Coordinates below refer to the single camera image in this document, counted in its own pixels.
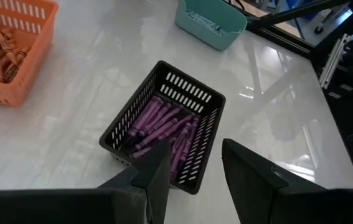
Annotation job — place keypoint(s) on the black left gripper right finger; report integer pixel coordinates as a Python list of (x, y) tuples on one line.
[(251, 186)]

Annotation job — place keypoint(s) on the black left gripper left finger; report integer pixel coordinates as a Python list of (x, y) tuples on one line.
[(154, 186)]

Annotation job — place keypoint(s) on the black plastic basket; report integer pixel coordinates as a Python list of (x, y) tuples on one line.
[(191, 84)]

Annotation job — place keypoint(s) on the orange plastic basket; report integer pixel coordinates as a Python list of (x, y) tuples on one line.
[(36, 62)]

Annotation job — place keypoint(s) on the teal plastic bin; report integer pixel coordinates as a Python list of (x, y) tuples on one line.
[(207, 37)]

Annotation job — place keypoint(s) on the black caster wheel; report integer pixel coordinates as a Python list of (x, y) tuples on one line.
[(318, 29)]

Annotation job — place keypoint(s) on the blue plastic crate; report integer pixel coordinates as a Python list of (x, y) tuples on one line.
[(293, 3)]

